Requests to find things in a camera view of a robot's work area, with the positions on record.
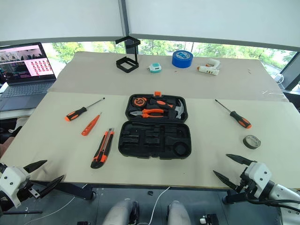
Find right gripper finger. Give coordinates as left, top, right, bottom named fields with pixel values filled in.
left=225, top=153, right=257, bottom=167
left=212, top=170, right=240, bottom=192

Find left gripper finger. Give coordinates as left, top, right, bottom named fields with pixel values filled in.
left=23, top=160, right=48, bottom=174
left=38, top=174, right=65, bottom=199

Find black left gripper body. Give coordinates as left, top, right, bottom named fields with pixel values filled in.
left=18, top=173, right=41, bottom=204

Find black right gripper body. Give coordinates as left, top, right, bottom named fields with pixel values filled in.
left=235, top=165, right=257, bottom=196

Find orange black screwdriver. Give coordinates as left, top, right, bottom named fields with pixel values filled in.
left=214, top=98, right=253, bottom=129
left=65, top=97, right=106, bottom=122

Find orange black utility knife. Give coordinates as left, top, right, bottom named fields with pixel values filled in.
left=90, top=128, right=116, bottom=170

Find orange test pen screwdriver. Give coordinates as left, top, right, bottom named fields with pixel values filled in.
left=81, top=112, right=103, bottom=137

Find black tool case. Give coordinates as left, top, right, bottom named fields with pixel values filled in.
left=118, top=91, right=193, bottom=161

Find dark electrical tape roll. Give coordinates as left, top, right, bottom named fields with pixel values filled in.
left=242, top=135, right=262, bottom=150

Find thin black rod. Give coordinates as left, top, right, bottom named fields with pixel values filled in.
left=3, top=210, right=44, bottom=216

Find beige paper table cover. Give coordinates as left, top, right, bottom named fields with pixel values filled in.
left=0, top=91, right=300, bottom=189

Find black device with white plug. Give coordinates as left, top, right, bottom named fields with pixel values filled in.
left=199, top=213, right=220, bottom=225

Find grey rounded robot knee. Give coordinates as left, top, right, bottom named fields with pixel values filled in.
left=102, top=198, right=140, bottom=225
left=166, top=200, right=192, bottom=225

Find claw hammer orange grip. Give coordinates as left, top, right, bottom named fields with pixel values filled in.
left=150, top=98, right=186, bottom=120

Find white glue gun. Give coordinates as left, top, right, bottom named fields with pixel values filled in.
left=196, top=58, right=222, bottom=77

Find brown cardboard table sheet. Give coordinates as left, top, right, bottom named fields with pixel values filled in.
left=48, top=51, right=290, bottom=103

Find dark grey laptop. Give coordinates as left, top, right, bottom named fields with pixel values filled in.
left=0, top=42, right=58, bottom=113

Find blue tape roll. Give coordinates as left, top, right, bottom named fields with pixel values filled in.
left=172, top=49, right=194, bottom=69

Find orange black tape measure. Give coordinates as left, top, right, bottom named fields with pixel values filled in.
left=132, top=96, right=147, bottom=109

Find teal white tape measure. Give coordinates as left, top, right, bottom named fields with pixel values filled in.
left=147, top=62, right=163, bottom=75

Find white roller blind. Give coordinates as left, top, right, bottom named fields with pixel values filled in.
left=126, top=0, right=300, bottom=51
left=0, top=0, right=123, bottom=42

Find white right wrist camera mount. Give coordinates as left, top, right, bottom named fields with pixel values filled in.
left=243, top=162, right=275, bottom=199

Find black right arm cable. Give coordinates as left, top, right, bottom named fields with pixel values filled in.
left=247, top=197, right=300, bottom=213

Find white floor cable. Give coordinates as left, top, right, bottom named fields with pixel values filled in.
left=149, top=186, right=171, bottom=225

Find white coiled charger cable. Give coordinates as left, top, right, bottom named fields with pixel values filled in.
left=273, top=73, right=285, bottom=85

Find orange handled pliers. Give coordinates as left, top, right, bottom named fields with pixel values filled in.
left=130, top=108, right=168, bottom=120

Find black wire frame stand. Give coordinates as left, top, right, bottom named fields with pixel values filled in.
left=115, top=36, right=142, bottom=74

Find dark window frame post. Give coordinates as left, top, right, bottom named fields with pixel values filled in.
left=118, top=0, right=132, bottom=56

